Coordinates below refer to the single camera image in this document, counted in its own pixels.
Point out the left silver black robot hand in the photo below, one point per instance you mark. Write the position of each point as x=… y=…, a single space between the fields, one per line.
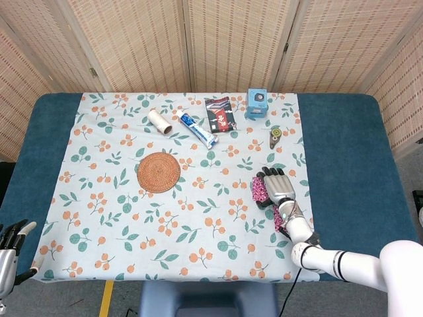
x=7 y=267

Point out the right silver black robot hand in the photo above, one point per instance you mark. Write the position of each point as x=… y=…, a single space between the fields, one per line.
x=281 y=188

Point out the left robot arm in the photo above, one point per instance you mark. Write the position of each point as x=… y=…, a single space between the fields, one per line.
x=2 y=305

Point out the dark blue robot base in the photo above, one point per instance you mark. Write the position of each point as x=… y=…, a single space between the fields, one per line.
x=208 y=297

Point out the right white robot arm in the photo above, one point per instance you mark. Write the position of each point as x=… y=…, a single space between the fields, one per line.
x=299 y=226

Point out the green correction tape dispenser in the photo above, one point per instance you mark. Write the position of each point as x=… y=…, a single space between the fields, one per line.
x=274 y=135

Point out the black object beside table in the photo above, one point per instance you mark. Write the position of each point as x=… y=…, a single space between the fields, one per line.
x=5 y=181

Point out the small light blue box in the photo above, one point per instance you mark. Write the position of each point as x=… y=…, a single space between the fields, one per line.
x=256 y=105

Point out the black red snack packet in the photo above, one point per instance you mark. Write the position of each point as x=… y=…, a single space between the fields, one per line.
x=220 y=115

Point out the floral fruit print tablecloth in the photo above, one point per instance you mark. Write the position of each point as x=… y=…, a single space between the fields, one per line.
x=185 y=211

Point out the blue white toothpaste tube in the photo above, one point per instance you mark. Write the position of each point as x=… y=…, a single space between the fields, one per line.
x=196 y=129

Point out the yellow floor tape strip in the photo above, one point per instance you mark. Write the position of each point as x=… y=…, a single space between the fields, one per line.
x=106 y=298

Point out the round woven rattan coaster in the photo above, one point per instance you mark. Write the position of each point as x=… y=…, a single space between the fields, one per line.
x=158 y=171

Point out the black white floor equipment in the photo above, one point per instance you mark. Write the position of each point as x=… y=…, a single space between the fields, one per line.
x=419 y=208

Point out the brass screen hinge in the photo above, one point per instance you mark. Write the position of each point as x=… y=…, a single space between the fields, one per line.
x=286 y=47
x=94 y=73

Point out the white roll with cardboard core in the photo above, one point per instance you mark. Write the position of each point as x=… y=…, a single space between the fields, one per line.
x=157 y=119

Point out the woven bamboo folding screen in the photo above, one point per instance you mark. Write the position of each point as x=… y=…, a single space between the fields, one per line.
x=231 y=43

